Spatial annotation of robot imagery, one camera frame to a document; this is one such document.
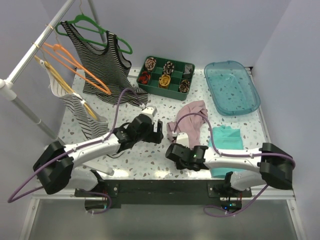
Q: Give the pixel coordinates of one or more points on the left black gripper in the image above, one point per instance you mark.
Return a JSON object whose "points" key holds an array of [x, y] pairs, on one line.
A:
{"points": [[155, 137]]}

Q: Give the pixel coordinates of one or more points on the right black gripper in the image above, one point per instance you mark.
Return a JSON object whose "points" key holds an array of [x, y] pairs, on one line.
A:
{"points": [[180, 166]]}

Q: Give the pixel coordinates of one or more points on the pink tank top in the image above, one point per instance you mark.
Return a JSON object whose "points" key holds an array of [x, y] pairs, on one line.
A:
{"points": [[191, 125]]}

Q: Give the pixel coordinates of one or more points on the orange hanger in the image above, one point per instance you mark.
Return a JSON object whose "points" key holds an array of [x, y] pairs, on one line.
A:
{"points": [[62, 56]]}

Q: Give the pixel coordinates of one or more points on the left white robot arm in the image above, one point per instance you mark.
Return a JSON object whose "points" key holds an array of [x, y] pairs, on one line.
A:
{"points": [[55, 166]]}

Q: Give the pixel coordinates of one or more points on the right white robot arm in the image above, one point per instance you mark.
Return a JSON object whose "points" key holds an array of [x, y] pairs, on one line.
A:
{"points": [[267, 165]]}

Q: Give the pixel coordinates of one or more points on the white striped tank top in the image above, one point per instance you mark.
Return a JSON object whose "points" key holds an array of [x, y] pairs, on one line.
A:
{"points": [[92, 124]]}

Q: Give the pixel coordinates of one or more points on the black striped tank top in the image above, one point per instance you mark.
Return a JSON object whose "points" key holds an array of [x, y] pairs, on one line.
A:
{"points": [[108, 65]]}

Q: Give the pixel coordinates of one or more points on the green hanger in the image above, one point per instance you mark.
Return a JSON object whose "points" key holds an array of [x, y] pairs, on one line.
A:
{"points": [[99, 30]]}

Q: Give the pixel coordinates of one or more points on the yellow hanger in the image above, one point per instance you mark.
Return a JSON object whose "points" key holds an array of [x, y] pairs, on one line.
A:
{"points": [[71, 99]]}

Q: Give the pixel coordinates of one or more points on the teal folded cloth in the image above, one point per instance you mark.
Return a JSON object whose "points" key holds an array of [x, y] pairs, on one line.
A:
{"points": [[227, 138]]}

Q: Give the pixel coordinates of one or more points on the yellow rolled tie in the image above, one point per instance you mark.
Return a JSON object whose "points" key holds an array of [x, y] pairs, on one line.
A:
{"points": [[164, 81]]}

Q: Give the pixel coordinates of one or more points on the brown floral rolled tie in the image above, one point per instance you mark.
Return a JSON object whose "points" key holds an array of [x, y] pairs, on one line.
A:
{"points": [[184, 86]]}

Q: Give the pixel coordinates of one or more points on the green divided organizer tray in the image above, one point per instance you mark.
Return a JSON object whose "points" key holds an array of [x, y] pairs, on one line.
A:
{"points": [[172, 91]]}

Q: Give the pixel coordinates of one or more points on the orange black rolled tie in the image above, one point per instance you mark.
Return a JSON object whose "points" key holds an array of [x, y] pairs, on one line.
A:
{"points": [[144, 78]]}

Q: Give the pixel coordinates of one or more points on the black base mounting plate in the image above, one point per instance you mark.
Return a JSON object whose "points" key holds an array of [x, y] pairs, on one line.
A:
{"points": [[177, 192]]}

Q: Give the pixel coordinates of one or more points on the dark floral rolled tie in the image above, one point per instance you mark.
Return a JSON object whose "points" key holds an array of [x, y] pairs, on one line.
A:
{"points": [[168, 68]]}

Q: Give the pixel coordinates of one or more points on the pink floral rolled tie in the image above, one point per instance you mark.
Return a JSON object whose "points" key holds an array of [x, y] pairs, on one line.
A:
{"points": [[150, 63]]}

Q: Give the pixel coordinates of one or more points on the grey folded cloth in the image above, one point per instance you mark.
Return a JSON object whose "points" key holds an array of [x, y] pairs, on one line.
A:
{"points": [[188, 71]]}

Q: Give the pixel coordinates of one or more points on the teal plastic basin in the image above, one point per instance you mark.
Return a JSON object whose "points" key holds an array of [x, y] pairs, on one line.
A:
{"points": [[232, 89]]}

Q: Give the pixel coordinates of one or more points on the silver clothes rack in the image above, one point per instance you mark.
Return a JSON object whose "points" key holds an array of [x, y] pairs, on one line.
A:
{"points": [[21, 140]]}

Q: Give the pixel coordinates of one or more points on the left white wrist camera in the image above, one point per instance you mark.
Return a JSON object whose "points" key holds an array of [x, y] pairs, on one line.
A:
{"points": [[150, 111]]}

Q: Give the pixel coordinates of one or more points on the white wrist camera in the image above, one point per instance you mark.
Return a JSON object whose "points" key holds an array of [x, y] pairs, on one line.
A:
{"points": [[150, 111], [182, 139]]}

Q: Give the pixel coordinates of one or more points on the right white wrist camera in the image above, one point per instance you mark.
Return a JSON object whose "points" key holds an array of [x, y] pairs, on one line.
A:
{"points": [[182, 139]]}

